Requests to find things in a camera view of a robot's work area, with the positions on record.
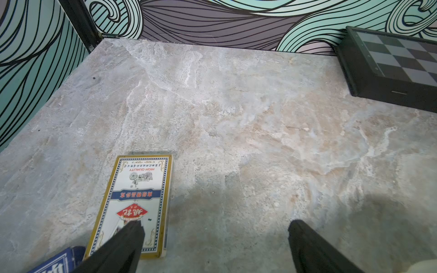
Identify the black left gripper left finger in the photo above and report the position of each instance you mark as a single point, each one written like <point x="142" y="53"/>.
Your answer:
<point x="121" y="254"/>

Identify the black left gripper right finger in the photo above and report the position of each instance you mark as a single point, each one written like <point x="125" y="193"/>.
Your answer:
<point x="311" y="253"/>

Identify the blue playing card box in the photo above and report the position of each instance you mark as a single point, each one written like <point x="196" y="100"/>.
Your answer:
<point x="65" y="261"/>

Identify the white plastic storage box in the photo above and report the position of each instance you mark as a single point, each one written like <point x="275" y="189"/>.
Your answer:
<point x="425" y="266"/>

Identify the black folding chess board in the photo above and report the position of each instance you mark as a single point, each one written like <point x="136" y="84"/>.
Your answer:
<point x="392" y="68"/>

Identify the black corner frame post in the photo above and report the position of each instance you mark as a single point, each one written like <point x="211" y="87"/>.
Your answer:
<point x="82" y="22"/>

